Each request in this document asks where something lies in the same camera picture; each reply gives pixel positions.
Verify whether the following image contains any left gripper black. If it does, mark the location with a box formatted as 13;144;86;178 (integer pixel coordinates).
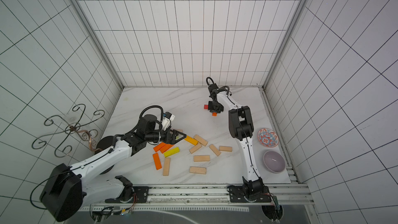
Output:
146;128;187;145

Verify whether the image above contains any natural wood block diagonal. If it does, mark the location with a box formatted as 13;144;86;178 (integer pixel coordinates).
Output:
209;144;221;156
189;143;202;154

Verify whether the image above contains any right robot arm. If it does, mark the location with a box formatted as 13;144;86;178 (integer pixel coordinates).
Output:
208;88;268;202

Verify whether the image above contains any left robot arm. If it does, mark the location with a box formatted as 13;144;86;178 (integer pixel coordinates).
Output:
39;113;187;222

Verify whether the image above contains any amber yellow block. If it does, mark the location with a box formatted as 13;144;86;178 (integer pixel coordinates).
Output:
184;136;199;146

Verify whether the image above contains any natural wood block bottom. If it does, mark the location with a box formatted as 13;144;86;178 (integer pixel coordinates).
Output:
189;167;207;175

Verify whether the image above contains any patterned red blue plate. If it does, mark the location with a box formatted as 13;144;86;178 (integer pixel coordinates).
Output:
257;128;279;148

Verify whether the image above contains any black round plate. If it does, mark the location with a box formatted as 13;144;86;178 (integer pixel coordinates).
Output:
91;135;120;176

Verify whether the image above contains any purple bowl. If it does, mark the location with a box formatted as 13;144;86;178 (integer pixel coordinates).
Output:
263;150;286;173

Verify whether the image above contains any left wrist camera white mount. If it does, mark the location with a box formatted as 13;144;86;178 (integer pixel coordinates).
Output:
162;112;175;131

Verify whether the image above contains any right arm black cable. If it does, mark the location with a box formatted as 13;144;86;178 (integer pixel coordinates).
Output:
206;76;231;97

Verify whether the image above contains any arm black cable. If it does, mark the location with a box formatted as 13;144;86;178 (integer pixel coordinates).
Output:
206;76;231;97
138;105;164;122

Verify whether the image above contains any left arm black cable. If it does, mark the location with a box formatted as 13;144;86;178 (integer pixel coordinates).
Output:
138;105;164;122

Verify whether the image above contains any metal scroll wall ornament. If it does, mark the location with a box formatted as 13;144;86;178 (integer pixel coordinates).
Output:
31;103;105;158

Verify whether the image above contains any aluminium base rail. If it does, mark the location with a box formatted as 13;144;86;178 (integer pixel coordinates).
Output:
77;183;315;207

